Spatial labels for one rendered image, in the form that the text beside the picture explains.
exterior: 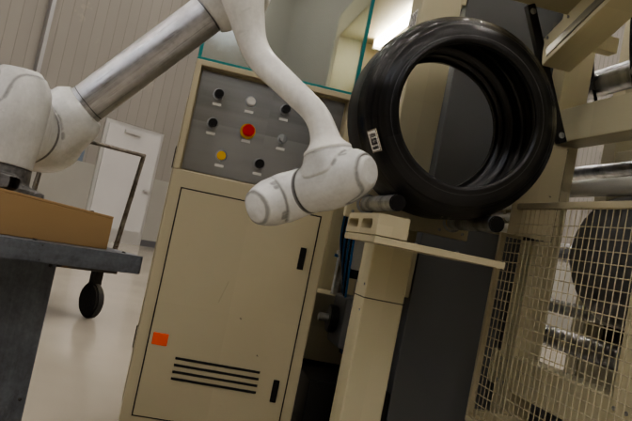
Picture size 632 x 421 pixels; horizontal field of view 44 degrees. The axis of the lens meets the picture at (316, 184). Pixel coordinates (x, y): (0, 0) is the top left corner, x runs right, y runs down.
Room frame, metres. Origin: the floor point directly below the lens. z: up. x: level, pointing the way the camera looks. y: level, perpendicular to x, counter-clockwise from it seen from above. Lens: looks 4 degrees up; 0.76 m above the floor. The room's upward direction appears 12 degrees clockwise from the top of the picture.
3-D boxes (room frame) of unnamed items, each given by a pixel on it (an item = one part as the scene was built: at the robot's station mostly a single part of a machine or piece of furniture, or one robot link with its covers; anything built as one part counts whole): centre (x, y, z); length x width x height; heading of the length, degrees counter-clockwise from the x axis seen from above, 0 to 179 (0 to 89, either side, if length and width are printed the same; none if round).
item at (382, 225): (2.24, -0.19, 0.83); 0.36 x 0.09 x 0.06; 10
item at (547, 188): (2.55, -0.67, 1.05); 0.20 x 0.15 x 0.30; 10
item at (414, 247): (2.27, -0.33, 0.80); 0.37 x 0.36 x 0.02; 100
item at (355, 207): (2.44, -0.30, 0.90); 0.40 x 0.03 x 0.10; 100
